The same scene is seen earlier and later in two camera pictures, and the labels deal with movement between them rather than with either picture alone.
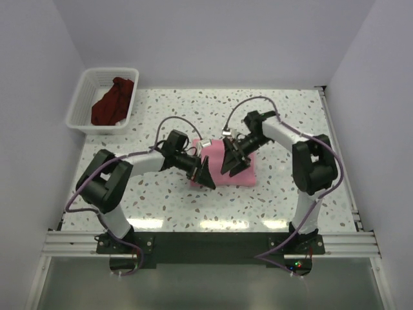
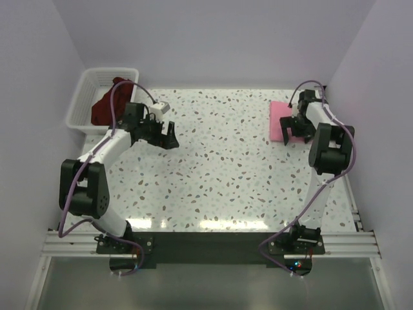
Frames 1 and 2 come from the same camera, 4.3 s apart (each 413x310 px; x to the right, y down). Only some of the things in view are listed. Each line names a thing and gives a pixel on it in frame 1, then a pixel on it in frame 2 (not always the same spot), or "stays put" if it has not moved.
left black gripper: (203, 176) → (161, 140)
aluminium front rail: (338, 244) stays put
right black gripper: (234, 154) → (288, 122)
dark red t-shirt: (114, 106) stays put
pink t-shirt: (246, 177) → (279, 109)
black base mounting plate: (150, 249) stays put
